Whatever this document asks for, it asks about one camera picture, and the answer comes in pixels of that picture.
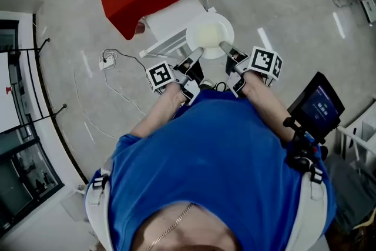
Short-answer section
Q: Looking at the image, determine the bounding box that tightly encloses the black strap buckle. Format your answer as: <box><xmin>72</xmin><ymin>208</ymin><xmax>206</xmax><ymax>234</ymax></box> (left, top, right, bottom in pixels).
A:
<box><xmin>308</xmin><ymin>164</ymin><xmax>324</xmax><ymax>185</ymax></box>
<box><xmin>91</xmin><ymin>175</ymin><xmax>110</xmax><ymax>189</ymax></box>

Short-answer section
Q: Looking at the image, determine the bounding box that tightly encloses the white cable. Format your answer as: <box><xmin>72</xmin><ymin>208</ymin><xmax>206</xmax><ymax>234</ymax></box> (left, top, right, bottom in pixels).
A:
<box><xmin>73</xmin><ymin>69</ymin><xmax>147</xmax><ymax>142</ymax></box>

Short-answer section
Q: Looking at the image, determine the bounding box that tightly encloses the white box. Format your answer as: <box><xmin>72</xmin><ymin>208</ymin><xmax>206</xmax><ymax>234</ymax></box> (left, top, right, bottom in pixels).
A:
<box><xmin>360</xmin><ymin>0</ymin><xmax>376</xmax><ymax>24</ymax></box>

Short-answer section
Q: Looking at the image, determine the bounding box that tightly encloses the person's right forearm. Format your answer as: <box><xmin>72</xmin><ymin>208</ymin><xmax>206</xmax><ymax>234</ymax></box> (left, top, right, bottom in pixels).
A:
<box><xmin>245</xmin><ymin>70</ymin><xmax>296</xmax><ymax>145</ymax></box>

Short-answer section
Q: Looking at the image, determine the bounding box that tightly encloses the black metal railing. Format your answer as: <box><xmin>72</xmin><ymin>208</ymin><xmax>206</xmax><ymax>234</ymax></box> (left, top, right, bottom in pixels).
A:
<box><xmin>0</xmin><ymin>13</ymin><xmax>89</xmax><ymax>185</ymax></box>

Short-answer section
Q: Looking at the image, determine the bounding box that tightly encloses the white power strip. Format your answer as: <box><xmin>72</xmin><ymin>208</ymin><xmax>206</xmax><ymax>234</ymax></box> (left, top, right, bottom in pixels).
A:
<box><xmin>99</xmin><ymin>50</ymin><xmax>118</xmax><ymax>71</ymax></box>

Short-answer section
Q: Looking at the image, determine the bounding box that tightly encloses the white side table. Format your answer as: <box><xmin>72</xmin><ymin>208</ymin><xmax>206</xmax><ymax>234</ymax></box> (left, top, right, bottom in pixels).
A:
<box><xmin>139</xmin><ymin>0</ymin><xmax>220</xmax><ymax>59</ymax></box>

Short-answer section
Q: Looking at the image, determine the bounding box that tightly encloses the black phone on mount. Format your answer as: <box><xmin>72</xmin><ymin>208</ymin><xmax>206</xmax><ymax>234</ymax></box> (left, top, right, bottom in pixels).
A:
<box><xmin>287</xmin><ymin>71</ymin><xmax>346</xmax><ymax>139</ymax></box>

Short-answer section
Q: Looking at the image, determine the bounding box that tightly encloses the white round plate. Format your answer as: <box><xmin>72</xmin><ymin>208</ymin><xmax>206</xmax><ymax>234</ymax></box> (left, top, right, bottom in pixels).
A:
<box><xmin>186</xmin><ymin>12</ymin><xmax>235</xmax><ymax>60</ymax></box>

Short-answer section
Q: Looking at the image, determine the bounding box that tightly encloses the white harness vest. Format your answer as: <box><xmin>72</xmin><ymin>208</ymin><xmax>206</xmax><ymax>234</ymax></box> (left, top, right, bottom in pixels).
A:
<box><xmin>84</xmin><ymin>155</ymin><xmax>329</xmax><ymax>251</ymax></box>

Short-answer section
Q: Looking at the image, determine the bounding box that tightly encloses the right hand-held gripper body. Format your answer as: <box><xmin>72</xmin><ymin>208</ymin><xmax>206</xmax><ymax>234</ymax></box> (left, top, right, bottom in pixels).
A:
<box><xmin>226</xmin><ymin>46</ymin><xmax>284</xmax><ymax>98</ymax></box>

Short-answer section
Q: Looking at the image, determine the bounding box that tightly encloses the white shelf rack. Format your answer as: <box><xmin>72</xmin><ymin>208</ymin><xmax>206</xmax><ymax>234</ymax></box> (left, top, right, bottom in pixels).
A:
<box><xmin>336</xmin><ymin>114</ymin><xmax>376</xmax><ymax>168</ymax></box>

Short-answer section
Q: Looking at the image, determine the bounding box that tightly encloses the person's left forearm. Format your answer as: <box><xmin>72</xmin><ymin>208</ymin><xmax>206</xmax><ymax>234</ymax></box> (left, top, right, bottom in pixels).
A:
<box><xmin>129</xmin><ymin>82</ymin><xmax>189</xmax><ymax>139</ymax></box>

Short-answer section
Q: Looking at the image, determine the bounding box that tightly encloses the gold chain necklace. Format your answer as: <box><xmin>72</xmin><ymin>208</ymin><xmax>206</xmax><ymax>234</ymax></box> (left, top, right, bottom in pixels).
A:
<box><xmin>145</xmin><ymin>203</ymin><xmax>196</xmax><ymax>251</ymax></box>

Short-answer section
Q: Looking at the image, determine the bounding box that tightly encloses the blue t-shirt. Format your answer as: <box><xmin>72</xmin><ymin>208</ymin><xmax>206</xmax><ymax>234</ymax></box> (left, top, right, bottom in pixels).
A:
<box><xmin>85</xmin><ymin>89</ymin><xmax>337</xmax><ymax>251</ymax></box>

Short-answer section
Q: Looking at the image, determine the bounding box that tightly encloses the dark framed glass window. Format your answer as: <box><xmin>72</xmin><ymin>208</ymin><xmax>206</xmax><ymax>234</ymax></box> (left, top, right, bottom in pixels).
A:
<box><xmin>0</xmin><ymin>19</ymin><xmax>64</xmax><ymax>227</ymax></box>

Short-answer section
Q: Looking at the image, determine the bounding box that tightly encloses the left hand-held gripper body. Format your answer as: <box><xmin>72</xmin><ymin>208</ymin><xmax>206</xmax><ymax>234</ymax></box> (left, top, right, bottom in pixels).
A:
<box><xmin>146</xmin><ymin>56</ymin><xmax>205</xmax><ymax>106</ymax></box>

